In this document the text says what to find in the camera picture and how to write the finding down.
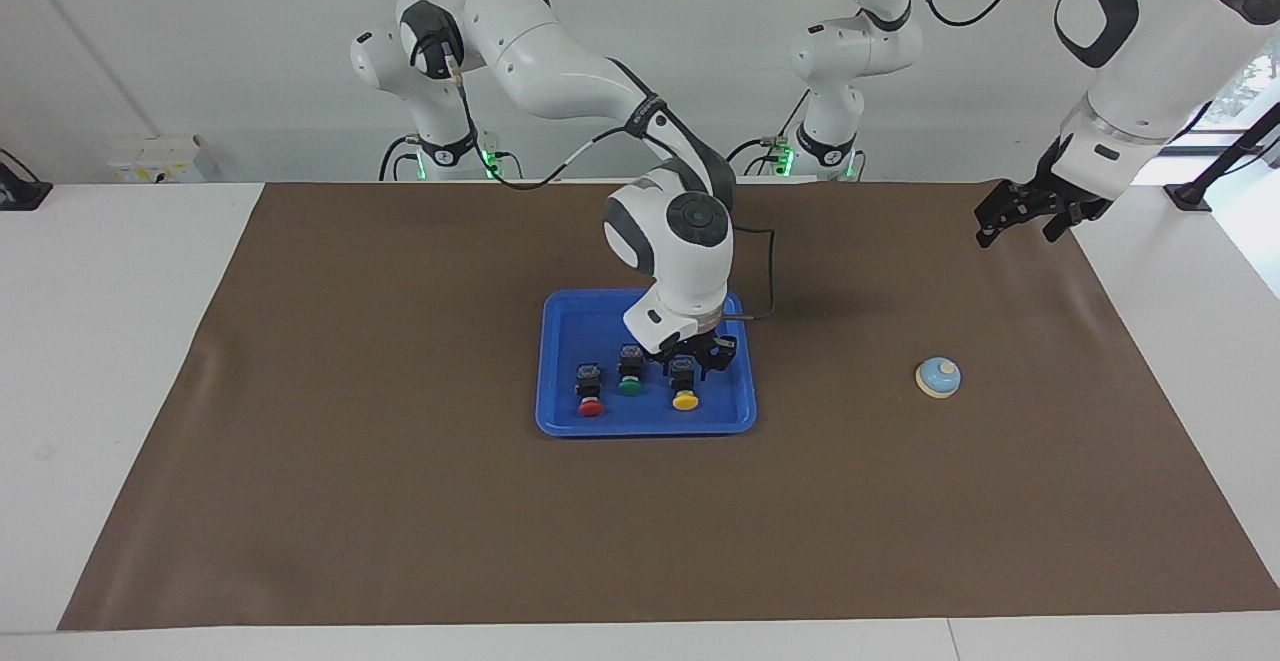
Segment bright window pane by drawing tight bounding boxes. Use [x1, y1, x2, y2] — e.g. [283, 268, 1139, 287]
[1190, 36, 1280, 157]

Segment light blue call bell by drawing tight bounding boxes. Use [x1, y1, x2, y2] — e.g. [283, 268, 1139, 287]
[915, 356, 963, 400]

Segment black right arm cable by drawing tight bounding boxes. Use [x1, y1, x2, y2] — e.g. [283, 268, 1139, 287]
[440, 51, 777, 323]

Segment white wall outlet box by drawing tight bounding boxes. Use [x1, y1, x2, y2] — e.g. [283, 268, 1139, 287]
[108, 136, 206, 184]

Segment small black table clamp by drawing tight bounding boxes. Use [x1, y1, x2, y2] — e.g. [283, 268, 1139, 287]
[0, 149, 53, 212]

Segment blue plastic tray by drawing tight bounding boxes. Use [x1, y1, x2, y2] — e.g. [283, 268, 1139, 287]
[534, 288, 758, 439]

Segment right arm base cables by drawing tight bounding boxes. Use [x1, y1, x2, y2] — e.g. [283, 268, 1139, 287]
[378, 133, 526, 187]

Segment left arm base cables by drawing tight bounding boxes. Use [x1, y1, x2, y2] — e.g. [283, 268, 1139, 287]
[715, 91, 866, 180]

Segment brown table mat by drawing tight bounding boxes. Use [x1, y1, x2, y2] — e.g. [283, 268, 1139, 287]
[58, 179, 1280, 632]

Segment black stand with clamp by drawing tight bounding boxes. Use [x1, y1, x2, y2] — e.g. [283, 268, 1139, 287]
[1163, 101, 1280, 214]

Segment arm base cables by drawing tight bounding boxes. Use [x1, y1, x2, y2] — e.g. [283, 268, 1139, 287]
[378, 133, 526, 187]
[715, 91, 866, 180]

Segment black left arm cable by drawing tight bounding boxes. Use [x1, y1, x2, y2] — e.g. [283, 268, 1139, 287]
[912, 0, 1216, 142]

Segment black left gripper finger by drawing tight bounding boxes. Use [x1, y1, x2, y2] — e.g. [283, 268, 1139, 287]
[1043, 199, 1111, 242]
[976, 181, 1043, 248]

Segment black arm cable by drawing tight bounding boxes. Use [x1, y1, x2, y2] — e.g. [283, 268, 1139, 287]
[440, 51, 777, 323]
[912, 0, 1216, 142]

